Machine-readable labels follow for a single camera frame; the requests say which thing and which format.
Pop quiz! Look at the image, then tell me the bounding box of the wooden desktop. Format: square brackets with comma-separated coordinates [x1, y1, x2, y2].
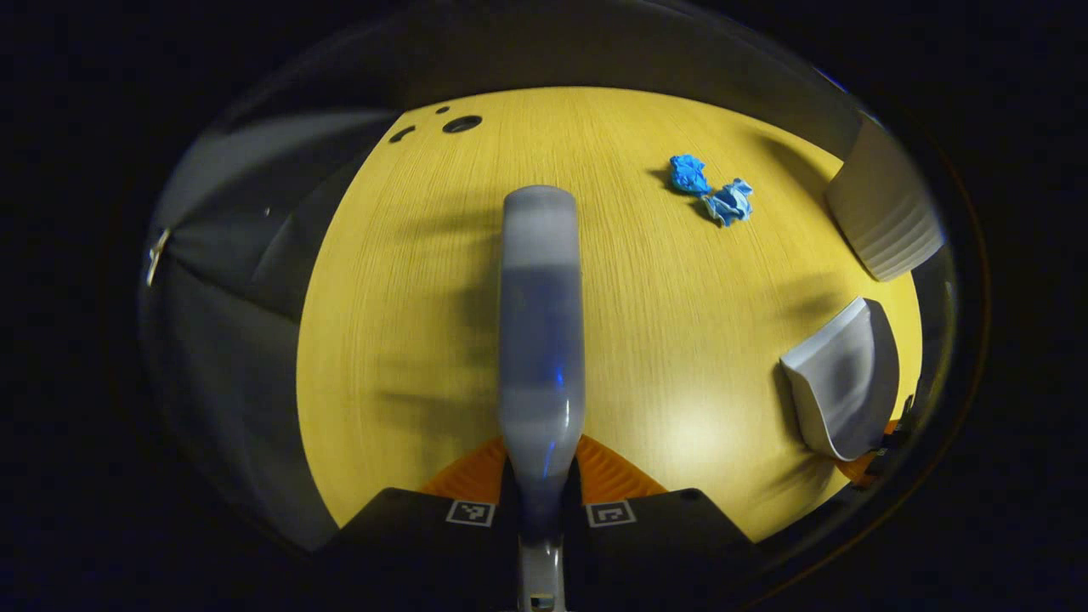
[296, 85, 926, 545]

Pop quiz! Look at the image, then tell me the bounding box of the small grey broom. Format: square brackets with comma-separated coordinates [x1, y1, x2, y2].
[497, 184, 587, 612]

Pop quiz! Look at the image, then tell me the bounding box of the white ribbed garbage bin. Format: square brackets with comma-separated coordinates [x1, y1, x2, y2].
[824, 113, 946, 283]

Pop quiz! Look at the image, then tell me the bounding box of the grey plastic dustpan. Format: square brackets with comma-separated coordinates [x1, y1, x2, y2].
[779, 297, 901, 462]

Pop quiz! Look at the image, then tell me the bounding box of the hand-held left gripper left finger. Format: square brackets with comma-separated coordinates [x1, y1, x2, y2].
[327, 435, 522, 609]

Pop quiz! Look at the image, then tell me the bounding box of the light blue paper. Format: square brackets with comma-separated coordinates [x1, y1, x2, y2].
[702, 178, 755, 228]

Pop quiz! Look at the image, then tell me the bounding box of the black backdrop cloth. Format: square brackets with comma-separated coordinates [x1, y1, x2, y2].
[140, 25, 961, 553]

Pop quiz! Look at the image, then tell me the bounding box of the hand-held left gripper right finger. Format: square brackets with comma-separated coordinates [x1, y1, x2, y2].
[563, 434, 757, 609]

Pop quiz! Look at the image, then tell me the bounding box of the dark blue paper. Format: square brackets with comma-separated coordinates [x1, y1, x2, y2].
[669, 154, 712, 196]

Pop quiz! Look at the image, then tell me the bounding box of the silver metal clip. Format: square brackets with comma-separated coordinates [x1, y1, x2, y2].
[146, 228, 171, 287]

